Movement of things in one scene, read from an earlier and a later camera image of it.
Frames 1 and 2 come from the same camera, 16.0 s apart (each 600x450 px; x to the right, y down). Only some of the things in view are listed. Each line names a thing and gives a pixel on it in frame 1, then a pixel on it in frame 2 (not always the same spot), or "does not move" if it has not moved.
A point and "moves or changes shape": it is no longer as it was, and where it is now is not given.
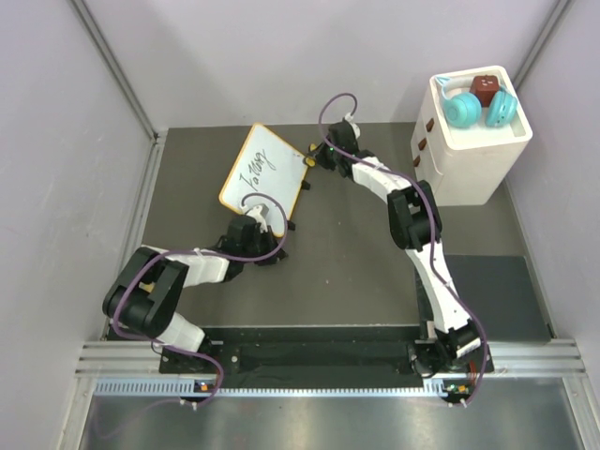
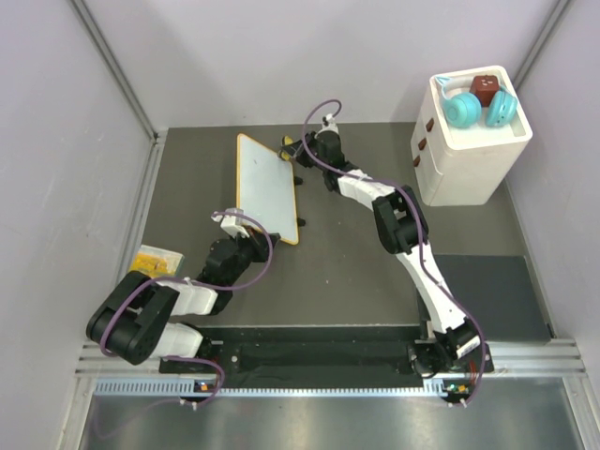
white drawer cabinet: x=466 y=165 does not move
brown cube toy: x=485 y=87 does not move
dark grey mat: x=499 y=292 does not move
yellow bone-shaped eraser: x=310 y=160 moves or changes shape
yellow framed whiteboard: x=267 y=165 moves or changes shape
